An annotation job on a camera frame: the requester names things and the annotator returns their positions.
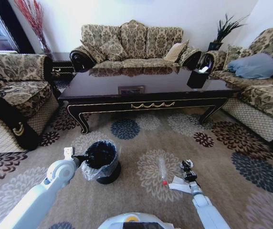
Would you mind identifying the black round trash bin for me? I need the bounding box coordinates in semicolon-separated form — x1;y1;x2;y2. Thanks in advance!
83;140;122;185

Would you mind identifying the clear plastic bin liner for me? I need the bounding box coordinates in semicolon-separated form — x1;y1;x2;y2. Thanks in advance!
81;140;118;182

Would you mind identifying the crumpled white paper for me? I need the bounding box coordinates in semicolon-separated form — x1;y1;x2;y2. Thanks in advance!
168;176;191;193

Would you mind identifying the clear bottle with red cap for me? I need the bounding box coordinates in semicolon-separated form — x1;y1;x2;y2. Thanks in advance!
158;157;169;186

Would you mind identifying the floral patterned rug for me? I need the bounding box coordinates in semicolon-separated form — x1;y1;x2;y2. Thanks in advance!
0;104;273;229

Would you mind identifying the white robot front shell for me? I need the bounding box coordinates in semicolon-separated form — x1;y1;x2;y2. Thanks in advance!
97;212;173;229

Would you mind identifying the black square box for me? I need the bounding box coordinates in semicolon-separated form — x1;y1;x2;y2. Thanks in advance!
187;68;210;90

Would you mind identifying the dark glossy coffee table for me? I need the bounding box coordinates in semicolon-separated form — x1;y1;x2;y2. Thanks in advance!
57;66;241;134

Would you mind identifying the patterned sofa with gold emblem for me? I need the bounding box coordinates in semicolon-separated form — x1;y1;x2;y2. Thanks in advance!
0;53;61;151

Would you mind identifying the dark side table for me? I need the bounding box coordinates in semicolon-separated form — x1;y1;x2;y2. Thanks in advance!
46;52;76;89

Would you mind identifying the patterned sofa with blue cushion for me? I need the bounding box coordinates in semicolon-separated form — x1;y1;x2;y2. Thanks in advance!
203;27;273;153

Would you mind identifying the patterned throw pillow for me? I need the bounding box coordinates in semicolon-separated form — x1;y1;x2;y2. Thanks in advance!
80;35;127;63

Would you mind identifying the beige throw pillow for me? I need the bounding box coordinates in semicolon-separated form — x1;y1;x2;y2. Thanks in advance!
163;40;190;62

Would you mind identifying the blue cushion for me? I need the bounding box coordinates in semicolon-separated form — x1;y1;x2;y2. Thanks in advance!
227;52;273;80

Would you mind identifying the green plant in black pot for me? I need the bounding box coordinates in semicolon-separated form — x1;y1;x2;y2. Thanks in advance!
207;13;251;52

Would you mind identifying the patterned two-seat sofa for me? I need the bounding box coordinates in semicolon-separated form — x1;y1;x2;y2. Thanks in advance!
69;19;203;73

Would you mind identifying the red branch decoration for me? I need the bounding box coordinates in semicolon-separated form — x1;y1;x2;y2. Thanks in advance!
14;0;52;54

